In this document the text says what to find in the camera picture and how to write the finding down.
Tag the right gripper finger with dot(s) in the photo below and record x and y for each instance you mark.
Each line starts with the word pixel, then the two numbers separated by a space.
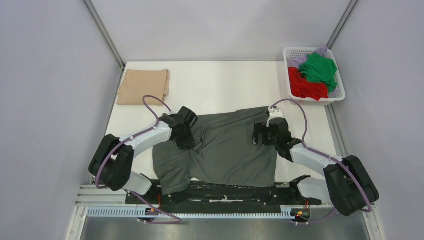
pixel 258 139
pixel 258 128

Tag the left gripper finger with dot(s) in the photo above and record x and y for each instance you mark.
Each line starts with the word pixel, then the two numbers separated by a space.
pixel 180 143
pixel 189 142

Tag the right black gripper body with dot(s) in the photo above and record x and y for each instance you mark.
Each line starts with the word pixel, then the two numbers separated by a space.
pixel 272 140

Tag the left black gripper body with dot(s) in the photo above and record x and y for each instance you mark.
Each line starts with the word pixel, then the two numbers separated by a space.
pixel 187 130

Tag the dark grey t shirt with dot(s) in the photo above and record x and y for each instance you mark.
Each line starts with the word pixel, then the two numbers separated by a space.
pixel 224 154

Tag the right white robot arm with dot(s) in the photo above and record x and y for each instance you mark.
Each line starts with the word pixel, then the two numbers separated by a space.
pixel 346 183

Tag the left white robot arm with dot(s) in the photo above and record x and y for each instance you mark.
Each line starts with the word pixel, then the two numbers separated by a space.
pixel 113 160

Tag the red t shirt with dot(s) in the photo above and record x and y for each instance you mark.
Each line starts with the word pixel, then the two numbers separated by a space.
pixel 302 88

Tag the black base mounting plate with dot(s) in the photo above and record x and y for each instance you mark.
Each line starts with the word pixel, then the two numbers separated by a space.
pixel 207 198

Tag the folded beige t shirt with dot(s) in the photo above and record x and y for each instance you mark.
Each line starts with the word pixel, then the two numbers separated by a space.
pixel 138 83

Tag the green t shirt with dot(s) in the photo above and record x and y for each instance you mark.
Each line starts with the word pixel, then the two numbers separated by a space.
pixel 319 69

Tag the white plastic laundry basket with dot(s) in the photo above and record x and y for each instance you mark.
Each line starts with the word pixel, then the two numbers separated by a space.
pixel 336 96

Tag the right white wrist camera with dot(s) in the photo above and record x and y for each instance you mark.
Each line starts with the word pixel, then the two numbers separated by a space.
pixel 273 113

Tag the white slotted cable duct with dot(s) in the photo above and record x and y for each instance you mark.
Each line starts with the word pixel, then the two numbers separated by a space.
pixel 146 212

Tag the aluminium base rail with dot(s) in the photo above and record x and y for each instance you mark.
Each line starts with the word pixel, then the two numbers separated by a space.
pixel 89 194

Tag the right aluminium corner post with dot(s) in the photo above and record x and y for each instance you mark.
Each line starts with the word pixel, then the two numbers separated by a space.
pixel 351 6

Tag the aluminium corner post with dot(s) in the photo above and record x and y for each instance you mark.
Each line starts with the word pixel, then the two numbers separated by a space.
pixel 351 6
pixel 101 27

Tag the left aluminium corner post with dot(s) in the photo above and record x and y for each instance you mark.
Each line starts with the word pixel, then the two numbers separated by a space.
pixel 101 27

